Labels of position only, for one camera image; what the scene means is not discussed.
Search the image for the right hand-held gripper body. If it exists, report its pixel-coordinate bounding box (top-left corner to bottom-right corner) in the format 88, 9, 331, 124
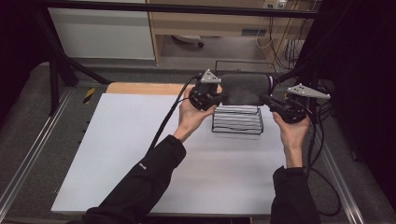
270, 83, 332, 124

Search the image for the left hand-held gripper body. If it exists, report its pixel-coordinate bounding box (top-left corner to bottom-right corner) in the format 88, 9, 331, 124
188, 68, 223, 112

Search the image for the grey fleece towel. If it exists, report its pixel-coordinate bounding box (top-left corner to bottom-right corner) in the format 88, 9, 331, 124
219, 73, 276, 106

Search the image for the black wire rack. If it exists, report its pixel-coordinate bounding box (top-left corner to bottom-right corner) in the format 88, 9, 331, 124
211, 60, 278, 135

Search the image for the person's right hand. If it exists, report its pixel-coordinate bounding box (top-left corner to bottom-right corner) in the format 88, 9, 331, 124
272, 111, 312, 154

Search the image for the person's left hand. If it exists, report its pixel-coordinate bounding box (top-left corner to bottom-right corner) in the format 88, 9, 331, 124
172, 88, 218, 143

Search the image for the wooden board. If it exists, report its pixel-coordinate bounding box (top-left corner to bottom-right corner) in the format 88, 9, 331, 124
106, 81, 224, 96

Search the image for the white chair base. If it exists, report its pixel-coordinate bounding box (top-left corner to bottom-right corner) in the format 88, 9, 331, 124
172, 34, 205, 49

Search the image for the wooden shelf unit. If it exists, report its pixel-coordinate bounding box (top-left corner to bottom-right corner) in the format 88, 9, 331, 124
146, 0, 312, 65

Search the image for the black curtain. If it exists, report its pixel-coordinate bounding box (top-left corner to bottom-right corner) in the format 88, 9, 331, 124
0, 0, 50, 125
311, 0, 396, 213

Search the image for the white power strip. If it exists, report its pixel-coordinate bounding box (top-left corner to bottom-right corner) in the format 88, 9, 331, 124
262, 0, 288, 10

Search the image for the yellow black hazard tape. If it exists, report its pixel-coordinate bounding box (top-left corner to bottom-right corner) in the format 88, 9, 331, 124
82, 87, 96, 105

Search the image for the white cabinet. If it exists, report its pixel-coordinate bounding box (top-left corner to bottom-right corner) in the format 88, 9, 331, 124
48, 7, 156, 61

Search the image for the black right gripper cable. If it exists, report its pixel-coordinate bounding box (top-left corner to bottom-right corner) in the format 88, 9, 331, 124
306, 99, 342, 217

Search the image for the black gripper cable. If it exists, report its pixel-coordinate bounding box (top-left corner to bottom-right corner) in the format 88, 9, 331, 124
306, 99, 342, 217
148, 74, 204, 152

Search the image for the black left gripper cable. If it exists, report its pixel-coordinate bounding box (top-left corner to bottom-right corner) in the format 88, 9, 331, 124
148, 74, 204, 152

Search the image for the hanging cable bundle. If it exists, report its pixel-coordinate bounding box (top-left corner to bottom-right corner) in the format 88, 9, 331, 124
255, 15, 312, 70

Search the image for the aluminium rail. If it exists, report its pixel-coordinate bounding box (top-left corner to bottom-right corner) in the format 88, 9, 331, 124
319, 143, 366, 224
0, 88, 75, 213

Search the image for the black metal frame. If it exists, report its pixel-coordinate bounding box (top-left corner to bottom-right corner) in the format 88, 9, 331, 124
31, 0, 325, 117

